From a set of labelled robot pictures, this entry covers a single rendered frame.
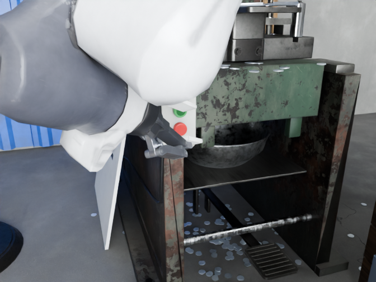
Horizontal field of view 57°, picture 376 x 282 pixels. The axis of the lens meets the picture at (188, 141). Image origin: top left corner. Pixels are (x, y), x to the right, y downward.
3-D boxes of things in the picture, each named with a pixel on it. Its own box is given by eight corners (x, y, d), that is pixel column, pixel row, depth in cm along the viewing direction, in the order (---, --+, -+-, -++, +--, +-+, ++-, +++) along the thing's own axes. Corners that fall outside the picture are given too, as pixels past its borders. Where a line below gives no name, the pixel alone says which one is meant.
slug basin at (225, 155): (288, 168, 108) (291, 138, 104) (185, 184, 98) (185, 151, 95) (240, 135, 138) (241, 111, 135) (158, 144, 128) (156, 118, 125)
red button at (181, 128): (187, 135, 72) (187, 122, 71) (174, 136, 71) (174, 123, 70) (186, 134, 73) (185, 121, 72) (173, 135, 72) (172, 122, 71)
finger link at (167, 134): (158, 109, 48) (158, 118, 48) (191, 140, 58) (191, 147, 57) (134, 116, 50) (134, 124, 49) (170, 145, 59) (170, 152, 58)
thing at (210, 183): (306, 172, 107) (306, 170, 106) (173, 193, 94) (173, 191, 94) (244, 131, 144) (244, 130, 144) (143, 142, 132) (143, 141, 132)
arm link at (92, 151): (121, 46, 38) (146, 61, 43) (37, 78, 43) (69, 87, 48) (136, 158, 36) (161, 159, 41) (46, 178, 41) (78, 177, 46)
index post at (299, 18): (302, 36, 97) (307, 0, 94) (294, 37, 97) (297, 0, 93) (297, 36, 100) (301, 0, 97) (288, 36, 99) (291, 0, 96)
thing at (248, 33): (297, 65, 82) (304, 4, 77) (244, 68, 78) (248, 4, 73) (248, 55, 104) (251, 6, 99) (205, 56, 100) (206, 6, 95)
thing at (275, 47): (313, 58, 100) (315, 36, 98) (161, 64, 87) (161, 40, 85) (261, 49, 127) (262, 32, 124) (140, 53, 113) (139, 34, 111)
